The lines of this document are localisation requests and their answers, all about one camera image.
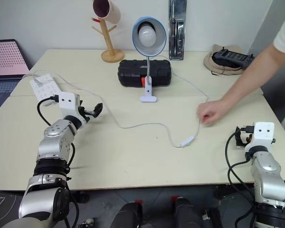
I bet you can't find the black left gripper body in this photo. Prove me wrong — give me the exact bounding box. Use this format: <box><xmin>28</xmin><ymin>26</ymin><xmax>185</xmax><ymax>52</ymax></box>
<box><xmin>75</xmin><ymin>94</ymin><xmax>96</xmax><ymax>124</ymax></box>

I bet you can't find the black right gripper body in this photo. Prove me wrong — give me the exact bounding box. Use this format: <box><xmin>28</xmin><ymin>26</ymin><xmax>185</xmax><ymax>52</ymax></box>
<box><xmin>239</xmin><ymin>128</ymin><xmax>254</xmax><ymax>148</ymax></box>

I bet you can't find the white lamp power cord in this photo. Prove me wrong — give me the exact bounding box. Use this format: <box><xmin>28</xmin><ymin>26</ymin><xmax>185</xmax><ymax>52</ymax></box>
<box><xmin>33</xmin><ymin>55</ymin><xmax>210</xmax><ymax>148</ymax></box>

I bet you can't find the white light bulb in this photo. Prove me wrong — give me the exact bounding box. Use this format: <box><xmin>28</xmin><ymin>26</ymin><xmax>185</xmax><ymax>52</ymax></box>
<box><xmin>138</xmin><ymin>21</ymin><xmax>157</xmax><ymax>47</ymax></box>

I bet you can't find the blue white clamp desk lamp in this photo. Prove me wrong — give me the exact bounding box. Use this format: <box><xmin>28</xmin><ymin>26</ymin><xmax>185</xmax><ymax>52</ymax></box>
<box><xmin>132</xmin><ymin>16</ymin><xmax>168</xmax><ymax>104</ymax></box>

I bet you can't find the person's bare hand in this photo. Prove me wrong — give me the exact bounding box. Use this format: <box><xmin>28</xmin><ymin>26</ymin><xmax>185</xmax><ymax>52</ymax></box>
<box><xmin>196</xmin><ymin>99</ymin><xmax>226</xmax><ymax>126</ymax></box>

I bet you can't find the white power strip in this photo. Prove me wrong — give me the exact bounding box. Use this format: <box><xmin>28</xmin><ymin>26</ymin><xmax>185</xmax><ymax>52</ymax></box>
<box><xmin>29</xmin><ymin>73</ymin><xmax>63</xmax><ymax>108</ymax></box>

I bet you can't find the black plastic tool case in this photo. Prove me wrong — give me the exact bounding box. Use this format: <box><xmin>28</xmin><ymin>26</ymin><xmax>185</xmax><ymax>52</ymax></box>
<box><xmin>117</xmin><ymin>59</ymin><xmax>173</xmax><ymax>88</ymax></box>

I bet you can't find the black table foot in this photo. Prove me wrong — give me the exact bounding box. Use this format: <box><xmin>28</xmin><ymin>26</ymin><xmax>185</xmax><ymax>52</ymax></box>
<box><xmin>73</xmin><ymin>191</ymin><xmax>90</xmax><ymax>204</ymax></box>
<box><xmin>213</xmin><ymin>185</ymin><xmax>231</xmax><ymax>200</ymax></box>

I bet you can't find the wooden mug tree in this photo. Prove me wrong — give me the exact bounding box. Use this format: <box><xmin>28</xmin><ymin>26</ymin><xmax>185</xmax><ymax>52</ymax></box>
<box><xmin>91</xmin><ymin>17</ymin><xmax>125</xmax><ymax>63</ymax></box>

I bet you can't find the beige cloth hat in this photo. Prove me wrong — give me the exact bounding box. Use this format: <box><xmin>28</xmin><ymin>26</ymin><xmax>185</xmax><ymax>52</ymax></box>
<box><xmin>202</xmin><ymin>44</ymin><xmax>244</xmax><ymax>76</ymax></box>

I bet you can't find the black handheld controller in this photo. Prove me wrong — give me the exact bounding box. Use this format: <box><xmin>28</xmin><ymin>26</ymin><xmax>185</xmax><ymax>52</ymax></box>
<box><xmin>212</xmin><ymin>48</ymin><xmax>256</xmax><ymax>70</ymax></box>

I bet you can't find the dark rounded shape red mark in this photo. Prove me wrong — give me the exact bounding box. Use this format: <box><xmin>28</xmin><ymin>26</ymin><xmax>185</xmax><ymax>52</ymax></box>
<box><xmin>113</xmin><ymin>199</ymin><xmax>143</xmax><ymax>228</ymax></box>
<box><xmin>170</xmin><ymin>195</ymin><xmax>203</xmax><ymax>228</ymax></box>

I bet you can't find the cream mug with dark inside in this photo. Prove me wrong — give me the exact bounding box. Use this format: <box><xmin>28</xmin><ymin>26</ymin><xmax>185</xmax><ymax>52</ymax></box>
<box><xmin>92</xmin><ymin>0</ymin><xmax>122</xmax><ymax>24</ymax></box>

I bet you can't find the laptop with pink screen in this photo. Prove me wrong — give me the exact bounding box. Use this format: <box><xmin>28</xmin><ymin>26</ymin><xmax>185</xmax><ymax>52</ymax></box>
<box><xmin>0</xmin><ymin>38</ymin><xmax>30</xmax><ymax>119</ymax></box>

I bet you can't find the dark floor mat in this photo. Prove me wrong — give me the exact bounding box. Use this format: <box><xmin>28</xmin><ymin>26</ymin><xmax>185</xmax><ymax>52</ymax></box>
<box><xmin>0</xmin><ymin>190</ymin><xmax>27</xmax><ymax>222</ymax></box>

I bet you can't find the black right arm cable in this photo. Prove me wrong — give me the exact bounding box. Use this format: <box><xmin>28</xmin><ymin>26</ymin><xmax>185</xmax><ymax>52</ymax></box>
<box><xmin>225</xmin><ymin>125</ymin><xmax>262</xmax><ymax>228</ymax></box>

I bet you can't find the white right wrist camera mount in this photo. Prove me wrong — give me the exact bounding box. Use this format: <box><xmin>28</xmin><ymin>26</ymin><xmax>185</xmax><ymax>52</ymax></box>
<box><xmin>245</xmin><ymin>122</ymin><xmax>276</xmax><ymax>153</ymax></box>

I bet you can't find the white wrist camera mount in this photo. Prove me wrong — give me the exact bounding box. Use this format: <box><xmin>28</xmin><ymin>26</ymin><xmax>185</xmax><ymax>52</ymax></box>
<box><xmin>57</xmin><ymin>92</ymin><xmax>83</xmax><ymax>122</ymax></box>
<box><xmin>245</xmin><ymin>122</ymin><xmax>276</xmax><ymax>153</ymax></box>

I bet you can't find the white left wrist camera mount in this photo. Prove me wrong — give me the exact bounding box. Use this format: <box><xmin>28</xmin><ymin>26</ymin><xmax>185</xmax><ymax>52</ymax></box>
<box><xmin>57</xmin><ymin>92</ymin><xmax>83</xmax><ymax>122</ymax></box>

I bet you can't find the white inline cord switch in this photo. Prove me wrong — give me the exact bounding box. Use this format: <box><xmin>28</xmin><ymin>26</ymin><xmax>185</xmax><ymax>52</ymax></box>
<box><xmin>180</xmin><ymin>135</ymin><xmax>196</xmax><ymax>148</ymax></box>

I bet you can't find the white power strip cable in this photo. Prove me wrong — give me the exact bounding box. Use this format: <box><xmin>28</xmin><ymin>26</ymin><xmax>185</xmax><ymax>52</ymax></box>
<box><xmin>21</xmin><ymin>69</ymin><xmax>40</xmax><ymax>80</ymax></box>

